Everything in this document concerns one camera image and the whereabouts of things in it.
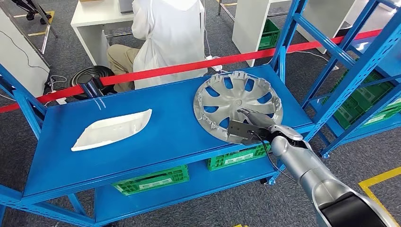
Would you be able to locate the grey device on desk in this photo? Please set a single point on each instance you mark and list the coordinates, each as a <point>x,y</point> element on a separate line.
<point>126,6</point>

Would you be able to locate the tall blue shelf rack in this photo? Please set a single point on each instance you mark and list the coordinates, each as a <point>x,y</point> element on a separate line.
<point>369,55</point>

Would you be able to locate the white office desk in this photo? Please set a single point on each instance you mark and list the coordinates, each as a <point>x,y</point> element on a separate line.
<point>94,15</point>

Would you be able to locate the white table panel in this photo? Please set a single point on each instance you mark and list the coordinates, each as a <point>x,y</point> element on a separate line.
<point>247,28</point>

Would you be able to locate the white power strip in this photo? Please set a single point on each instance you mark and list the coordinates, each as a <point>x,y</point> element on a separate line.
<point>61,101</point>
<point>214,64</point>

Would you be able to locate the black wheeled chair base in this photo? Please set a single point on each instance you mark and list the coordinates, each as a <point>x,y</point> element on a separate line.
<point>31,12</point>

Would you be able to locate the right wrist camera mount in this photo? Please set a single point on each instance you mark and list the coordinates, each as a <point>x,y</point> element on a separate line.
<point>239,129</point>

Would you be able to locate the white plastic trim part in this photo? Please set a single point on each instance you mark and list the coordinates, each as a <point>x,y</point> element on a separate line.
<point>109,130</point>

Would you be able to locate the red barrier belt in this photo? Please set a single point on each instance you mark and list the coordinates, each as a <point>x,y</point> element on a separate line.
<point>188,66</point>

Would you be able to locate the blue wheeled shelf rack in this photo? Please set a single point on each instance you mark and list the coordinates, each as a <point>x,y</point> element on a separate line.
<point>156,125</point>

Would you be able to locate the steel frame leg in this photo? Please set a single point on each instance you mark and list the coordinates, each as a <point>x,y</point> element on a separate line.
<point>48,34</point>

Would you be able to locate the person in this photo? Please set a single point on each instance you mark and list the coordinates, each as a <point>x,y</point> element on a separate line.
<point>169,37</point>

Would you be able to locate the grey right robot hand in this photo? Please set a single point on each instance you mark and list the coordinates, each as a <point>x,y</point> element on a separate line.
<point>261,119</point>

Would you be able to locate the black belt stanchion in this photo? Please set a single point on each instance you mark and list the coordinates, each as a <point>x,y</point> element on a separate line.
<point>91,86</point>

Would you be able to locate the silver plastic hubcap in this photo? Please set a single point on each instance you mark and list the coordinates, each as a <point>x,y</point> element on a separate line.
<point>231,97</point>

